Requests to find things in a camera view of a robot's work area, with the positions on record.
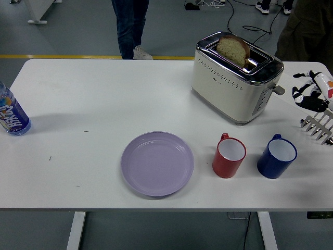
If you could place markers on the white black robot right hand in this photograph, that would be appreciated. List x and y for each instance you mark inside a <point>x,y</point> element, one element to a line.
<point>312,102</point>

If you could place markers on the grey toaster lever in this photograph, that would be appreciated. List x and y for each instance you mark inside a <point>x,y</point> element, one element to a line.
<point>279,90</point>

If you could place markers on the brown-crust bread slice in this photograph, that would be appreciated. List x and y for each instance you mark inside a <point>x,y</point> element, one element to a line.
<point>231,50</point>

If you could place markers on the purple round plate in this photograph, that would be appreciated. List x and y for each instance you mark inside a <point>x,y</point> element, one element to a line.
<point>156,164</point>

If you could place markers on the silver metal toast rack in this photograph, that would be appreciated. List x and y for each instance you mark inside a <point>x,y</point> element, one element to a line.
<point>316,127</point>

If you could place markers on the white paper sheet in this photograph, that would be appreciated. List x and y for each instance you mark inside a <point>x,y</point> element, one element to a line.
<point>287,88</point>

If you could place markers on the person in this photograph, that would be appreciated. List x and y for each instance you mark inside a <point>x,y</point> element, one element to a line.
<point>261,6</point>
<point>127,26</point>
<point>304,31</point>

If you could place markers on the blue enamel mug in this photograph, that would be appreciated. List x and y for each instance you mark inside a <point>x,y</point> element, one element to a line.
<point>270,166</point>

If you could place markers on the cream chrome two-slot toaster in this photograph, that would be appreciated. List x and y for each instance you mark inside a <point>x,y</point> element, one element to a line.
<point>221,91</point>

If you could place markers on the red enamel mug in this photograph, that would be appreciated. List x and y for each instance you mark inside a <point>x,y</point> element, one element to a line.
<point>223,166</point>

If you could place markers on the black table control panel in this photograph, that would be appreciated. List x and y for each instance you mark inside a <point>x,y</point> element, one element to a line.
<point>320,215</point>

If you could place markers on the white table leg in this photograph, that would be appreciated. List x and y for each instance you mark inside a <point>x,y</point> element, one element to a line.
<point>76,231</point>
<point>268,231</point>

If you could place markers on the yellow floor tape line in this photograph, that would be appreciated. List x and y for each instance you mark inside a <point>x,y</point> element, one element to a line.
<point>52,56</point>

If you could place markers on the white background desk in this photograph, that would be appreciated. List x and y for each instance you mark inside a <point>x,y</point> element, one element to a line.
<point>33,13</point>

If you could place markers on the blue-label plastic water bottle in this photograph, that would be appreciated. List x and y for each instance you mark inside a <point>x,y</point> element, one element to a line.
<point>14,117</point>

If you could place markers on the grey under-table bracket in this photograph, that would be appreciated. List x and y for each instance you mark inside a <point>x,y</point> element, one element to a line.
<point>235,215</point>

